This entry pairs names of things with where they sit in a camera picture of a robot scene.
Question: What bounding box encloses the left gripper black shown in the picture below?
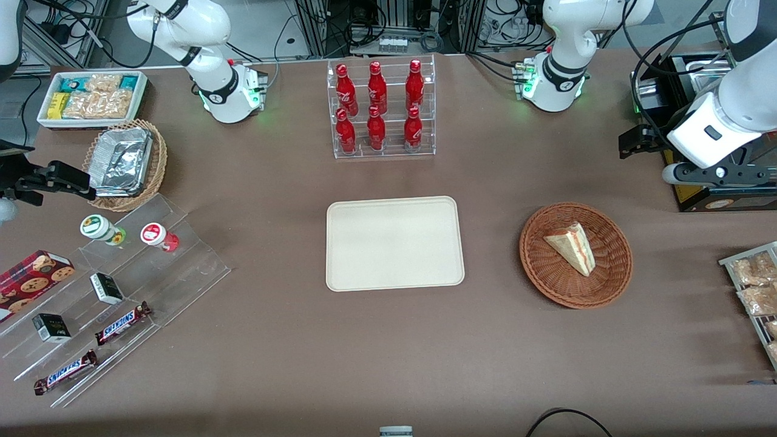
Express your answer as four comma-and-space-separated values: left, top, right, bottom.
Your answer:
618, 123, 669, 160

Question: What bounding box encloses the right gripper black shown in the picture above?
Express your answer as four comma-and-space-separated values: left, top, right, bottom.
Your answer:
15, 160, 97, 205

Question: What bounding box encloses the light tan wicker basket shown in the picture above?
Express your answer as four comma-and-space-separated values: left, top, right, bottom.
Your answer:
82, 119, 168, 212

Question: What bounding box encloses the triangular wrapped sandwich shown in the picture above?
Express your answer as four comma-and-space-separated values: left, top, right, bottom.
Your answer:
542, 222, 593, 277

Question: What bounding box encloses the brown round wicker basket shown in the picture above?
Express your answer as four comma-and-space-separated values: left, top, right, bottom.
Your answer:
519, 202, 633, 310

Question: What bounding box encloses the beige rectangular tray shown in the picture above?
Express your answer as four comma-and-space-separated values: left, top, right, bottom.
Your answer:
326, 195, 466, 293

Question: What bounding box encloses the green lid yogurt cup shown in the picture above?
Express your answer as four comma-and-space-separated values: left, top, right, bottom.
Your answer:
79, 214, 127, 246

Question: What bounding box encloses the clear bag of crackers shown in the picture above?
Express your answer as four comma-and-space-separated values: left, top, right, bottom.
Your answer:
63, 91, 135, 120
85, 73, 123, 94

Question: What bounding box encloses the red tartan cookie box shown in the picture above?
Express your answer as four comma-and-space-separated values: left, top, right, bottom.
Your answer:
0, 250, 75, 322

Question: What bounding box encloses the red lid yogurt cup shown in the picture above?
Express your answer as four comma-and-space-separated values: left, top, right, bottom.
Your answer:
140, 222, 180, 252

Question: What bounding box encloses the black metal appliance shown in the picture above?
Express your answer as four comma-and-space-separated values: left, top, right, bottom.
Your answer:
631, 52, 777, 213

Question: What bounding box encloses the small black carton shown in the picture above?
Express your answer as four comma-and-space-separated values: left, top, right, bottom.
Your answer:
90, 273, 125, 305
32, 313, 72, 344

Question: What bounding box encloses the white plastic snack bin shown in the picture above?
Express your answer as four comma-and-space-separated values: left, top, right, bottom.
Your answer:
36, 70, 149, 131

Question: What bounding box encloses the clear acrylic tiered stand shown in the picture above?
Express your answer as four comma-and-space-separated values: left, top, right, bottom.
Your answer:
0, 249, 165, 408
76, 193, 232, 331

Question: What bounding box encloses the Snickers chocolate bar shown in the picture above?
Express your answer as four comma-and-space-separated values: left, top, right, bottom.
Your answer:
33, 349, 99, 396
94, 302, 152, 347

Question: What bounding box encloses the red cola bottle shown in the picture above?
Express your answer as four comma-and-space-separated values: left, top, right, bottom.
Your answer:
405, 59, 426, 112
404, 106, 423, 151
336, 63, 359, 116
336, 108, 358, 154
368, 61, 388, 115
367, 105, 387, 151

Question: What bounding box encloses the clear acrylic bottle rack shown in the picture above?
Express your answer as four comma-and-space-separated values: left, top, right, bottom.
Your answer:
327, 53, 436, 160

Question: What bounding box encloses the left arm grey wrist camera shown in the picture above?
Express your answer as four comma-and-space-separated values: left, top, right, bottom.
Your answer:
662, 161, 738, 185

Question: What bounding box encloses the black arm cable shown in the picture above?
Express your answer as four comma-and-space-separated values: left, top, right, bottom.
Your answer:
619, 0, 729, 131

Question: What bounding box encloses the grey wire rack tray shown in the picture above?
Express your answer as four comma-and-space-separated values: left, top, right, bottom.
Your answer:
719, 242, 777, 371

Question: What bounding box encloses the black cable loop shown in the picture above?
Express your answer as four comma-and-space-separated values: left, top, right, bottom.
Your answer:
525, 408, 614, 437

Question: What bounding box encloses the aluminium frame rack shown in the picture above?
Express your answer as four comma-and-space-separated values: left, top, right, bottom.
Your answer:
294, 0, 486, 58

